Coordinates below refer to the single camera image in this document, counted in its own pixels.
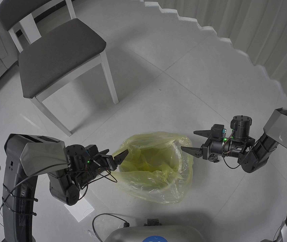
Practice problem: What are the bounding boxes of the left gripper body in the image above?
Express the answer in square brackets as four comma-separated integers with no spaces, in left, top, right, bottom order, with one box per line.
[94,154,118,172]

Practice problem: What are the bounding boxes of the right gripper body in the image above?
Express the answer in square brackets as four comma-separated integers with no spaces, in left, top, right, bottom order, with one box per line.
[201,138,227,161]

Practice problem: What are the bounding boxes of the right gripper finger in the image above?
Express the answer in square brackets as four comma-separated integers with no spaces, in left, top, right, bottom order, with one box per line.
[180,146,204,159]
[193,129,213,139]

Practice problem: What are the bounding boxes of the yellow plastic bag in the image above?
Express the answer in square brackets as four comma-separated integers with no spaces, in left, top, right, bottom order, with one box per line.
[113,133,194,204]

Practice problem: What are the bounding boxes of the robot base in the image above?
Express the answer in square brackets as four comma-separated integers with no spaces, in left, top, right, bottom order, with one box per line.
[104,218,204,242]

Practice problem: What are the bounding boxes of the grey and white chair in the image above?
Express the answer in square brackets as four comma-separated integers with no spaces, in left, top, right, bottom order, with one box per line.
[0,0,119,137]

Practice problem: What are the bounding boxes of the white curtain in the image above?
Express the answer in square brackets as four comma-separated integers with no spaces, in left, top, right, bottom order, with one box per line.
[103,0,287,108]

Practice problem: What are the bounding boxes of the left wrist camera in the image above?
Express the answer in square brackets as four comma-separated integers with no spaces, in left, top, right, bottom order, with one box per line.
[84,144,99,158]

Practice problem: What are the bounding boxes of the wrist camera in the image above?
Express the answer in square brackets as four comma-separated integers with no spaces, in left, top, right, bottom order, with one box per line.
[210,124,227,139]
[84,144,99,158]

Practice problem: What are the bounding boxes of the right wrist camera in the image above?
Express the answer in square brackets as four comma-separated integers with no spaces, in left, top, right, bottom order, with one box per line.
[210,124,227,139]

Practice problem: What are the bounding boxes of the black cable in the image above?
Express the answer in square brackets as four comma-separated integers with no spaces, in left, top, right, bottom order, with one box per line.
[92,213,129,240]
[222,153,241,170]
[78,170,118,201]

